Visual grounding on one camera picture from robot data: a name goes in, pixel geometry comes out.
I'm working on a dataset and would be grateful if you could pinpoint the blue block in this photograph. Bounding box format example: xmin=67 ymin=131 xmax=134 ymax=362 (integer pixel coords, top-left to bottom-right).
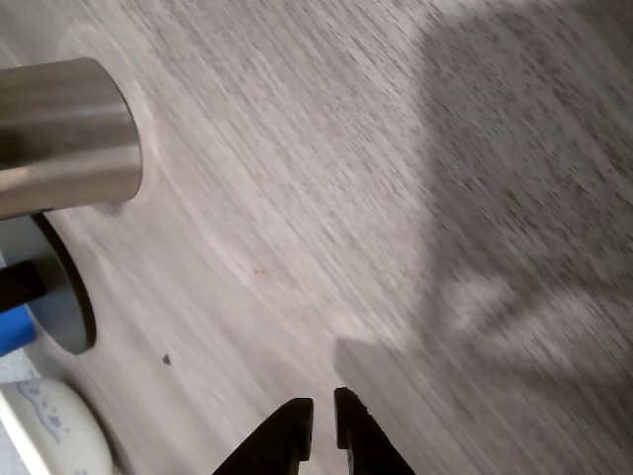
xmin=0 ymin=303 xmax=38 ymax=357

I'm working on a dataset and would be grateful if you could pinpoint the cream patterned dish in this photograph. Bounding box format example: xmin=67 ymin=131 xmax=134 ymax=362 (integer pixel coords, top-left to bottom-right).
xmin=0 ymin=377 xmax=117 ymax=475

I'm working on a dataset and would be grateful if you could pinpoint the grey round disc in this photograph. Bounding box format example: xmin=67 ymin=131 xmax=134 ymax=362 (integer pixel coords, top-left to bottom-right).
xmin=28 ymin=212 xmax=98 ymax=356

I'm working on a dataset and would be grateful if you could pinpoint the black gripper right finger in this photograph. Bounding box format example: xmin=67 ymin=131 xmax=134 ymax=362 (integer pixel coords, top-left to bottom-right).
xmin=333 ymin=386 xmax=417 ymax=475

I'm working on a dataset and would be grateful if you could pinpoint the stainless steel cup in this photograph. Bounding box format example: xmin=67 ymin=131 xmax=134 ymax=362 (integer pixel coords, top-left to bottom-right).
xmin=0 ymin=56 xmax=145 ymax=222

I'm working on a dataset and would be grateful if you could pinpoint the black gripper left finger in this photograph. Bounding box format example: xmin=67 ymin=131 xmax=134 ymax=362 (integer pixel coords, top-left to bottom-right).
xmin=211 ymin=397 xmax=317 ymax=475

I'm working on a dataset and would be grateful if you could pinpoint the black bar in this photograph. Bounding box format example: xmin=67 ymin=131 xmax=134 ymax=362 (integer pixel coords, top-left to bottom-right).
xmin=0 ymin=260 xmax=45 ymax=315

